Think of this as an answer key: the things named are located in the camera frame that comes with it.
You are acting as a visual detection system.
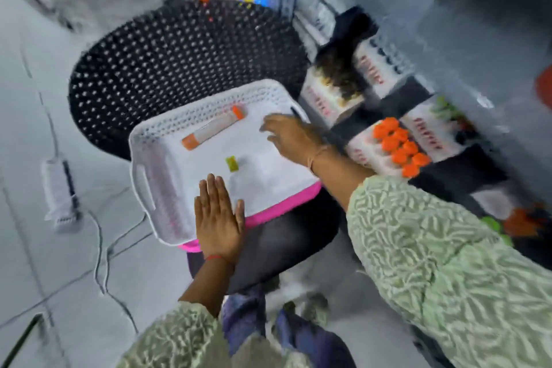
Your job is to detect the stack of white packets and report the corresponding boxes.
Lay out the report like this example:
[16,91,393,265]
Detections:
[293,0,338,60]

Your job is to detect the white power cable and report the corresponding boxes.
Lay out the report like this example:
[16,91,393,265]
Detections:
[85,209,152,335]

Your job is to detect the white tube with orange caps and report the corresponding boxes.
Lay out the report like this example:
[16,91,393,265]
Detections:
[181,105,247,151]

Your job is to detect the person's right forearm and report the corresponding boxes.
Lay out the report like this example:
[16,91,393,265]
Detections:
[310,145,552,368]

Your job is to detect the black perforated plastic chair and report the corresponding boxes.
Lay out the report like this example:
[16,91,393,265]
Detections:
[68,0,312,162]

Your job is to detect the orange and green packet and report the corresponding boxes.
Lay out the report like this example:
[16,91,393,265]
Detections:
[480,203,549,248]

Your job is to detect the thin thread wristband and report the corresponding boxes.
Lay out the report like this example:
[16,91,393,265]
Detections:
[306,145,331,173]

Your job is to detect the person's left hand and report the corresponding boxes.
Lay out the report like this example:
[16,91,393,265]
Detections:
[194,173,247,263]

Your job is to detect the person's right hand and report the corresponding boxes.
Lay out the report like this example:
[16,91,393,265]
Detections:
[259,113,333,174]

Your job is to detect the grey shelf board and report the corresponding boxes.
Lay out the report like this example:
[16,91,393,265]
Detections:
[319,0,552,193]

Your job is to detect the black round stool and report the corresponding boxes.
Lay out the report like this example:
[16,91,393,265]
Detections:
[187,188,342,296]

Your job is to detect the white box with red print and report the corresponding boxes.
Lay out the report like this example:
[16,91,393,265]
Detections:
[400,97,477,162]
[345,131,407,179]
[354,37,415,99]
[300,74,365,128]

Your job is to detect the white perforated plastic tray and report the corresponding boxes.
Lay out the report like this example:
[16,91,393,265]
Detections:
[129,79,322,247]

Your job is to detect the pink plastic tray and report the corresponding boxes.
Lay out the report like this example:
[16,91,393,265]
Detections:
[178,181,323,253]

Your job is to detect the black and green rod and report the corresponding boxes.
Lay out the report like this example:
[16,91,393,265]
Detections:
[0,313,45,368]

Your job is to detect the person's left forearm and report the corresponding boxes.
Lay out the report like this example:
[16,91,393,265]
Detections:
[116,255,242,368]

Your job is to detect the person's blue trousers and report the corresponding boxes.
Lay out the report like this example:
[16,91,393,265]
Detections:
[219,285,356,368]

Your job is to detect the white power strip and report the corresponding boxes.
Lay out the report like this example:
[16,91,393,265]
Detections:
[41,157,83,233]

